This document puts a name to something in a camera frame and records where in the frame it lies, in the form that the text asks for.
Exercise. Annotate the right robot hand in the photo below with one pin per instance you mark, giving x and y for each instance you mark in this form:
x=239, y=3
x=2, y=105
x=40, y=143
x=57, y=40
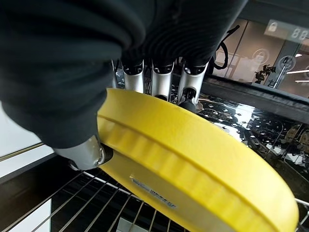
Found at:
x=72, y=60

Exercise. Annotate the black dishwasher door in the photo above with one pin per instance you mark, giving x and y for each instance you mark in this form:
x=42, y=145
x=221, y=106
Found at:
x=260, y=60

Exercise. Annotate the yellow plastic plate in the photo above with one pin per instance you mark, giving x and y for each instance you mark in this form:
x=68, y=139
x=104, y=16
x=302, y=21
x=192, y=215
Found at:
x=193, y=166

